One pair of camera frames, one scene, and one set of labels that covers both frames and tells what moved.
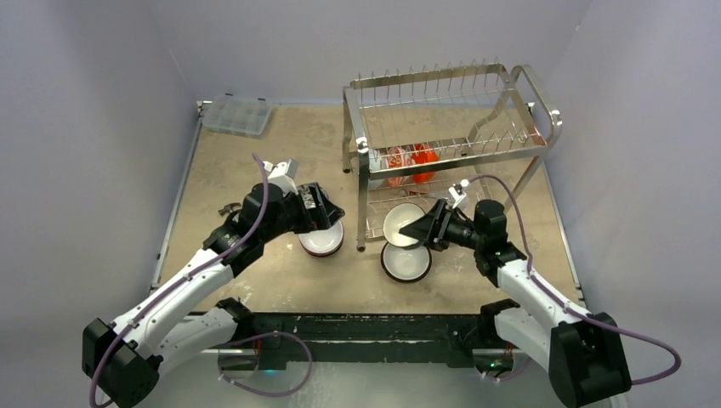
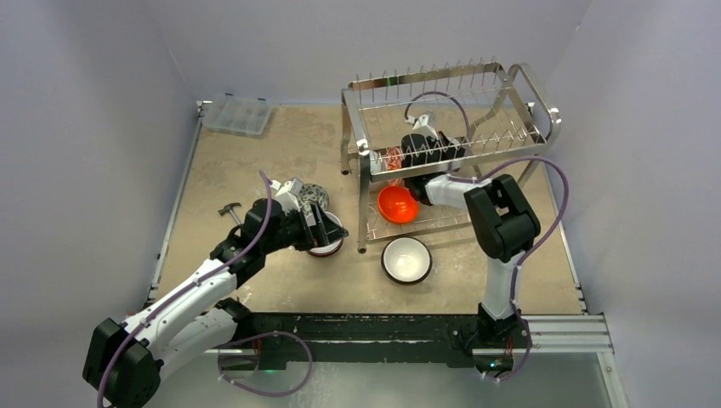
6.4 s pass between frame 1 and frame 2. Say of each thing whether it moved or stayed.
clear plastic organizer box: stayed
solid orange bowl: moved
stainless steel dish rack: stayed
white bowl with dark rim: stayed
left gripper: moved
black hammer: stayed
